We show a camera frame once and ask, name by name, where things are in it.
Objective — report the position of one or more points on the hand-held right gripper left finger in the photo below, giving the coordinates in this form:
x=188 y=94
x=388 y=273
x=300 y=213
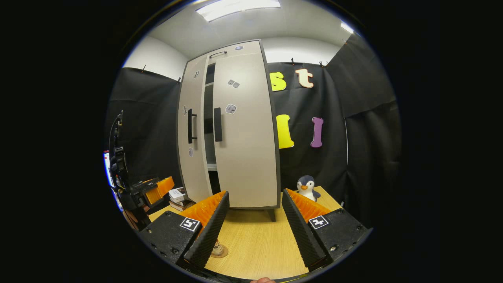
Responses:
x=208 y=236

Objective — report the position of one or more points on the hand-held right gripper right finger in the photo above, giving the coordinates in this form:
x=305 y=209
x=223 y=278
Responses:
x=302 y=236

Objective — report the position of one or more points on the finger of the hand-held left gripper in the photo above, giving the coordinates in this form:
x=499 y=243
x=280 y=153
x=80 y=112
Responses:
x=161 y=188

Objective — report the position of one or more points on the round cork coaster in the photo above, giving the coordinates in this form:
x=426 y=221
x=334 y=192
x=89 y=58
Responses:
x=224 y=254

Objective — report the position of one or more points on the grey cabinet door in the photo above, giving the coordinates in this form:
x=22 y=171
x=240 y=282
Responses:
x=196 y=169
x=247 y=149

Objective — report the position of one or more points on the grey cabinet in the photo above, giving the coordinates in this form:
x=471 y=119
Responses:
x=209 y=118

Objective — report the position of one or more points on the grey cabinet drawer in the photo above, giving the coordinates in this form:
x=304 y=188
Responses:
x=247 y=49

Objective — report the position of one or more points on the bright monitor screen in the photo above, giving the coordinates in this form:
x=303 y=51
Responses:
x=106 y=169

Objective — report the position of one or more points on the brown hardcover book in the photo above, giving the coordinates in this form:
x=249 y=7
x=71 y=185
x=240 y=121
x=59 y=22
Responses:
x=182 y=205

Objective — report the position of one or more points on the penguin plush toy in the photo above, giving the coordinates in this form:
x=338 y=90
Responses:
x=306 y=188

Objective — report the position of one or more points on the black backdrop cloth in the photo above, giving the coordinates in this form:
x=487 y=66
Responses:
x=353 y=137

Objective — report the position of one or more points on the large ceiling light panel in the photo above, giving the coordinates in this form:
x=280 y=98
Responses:
x=235 y=8

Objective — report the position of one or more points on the small ceiling light panel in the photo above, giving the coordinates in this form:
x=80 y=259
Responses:
x=347 y=28

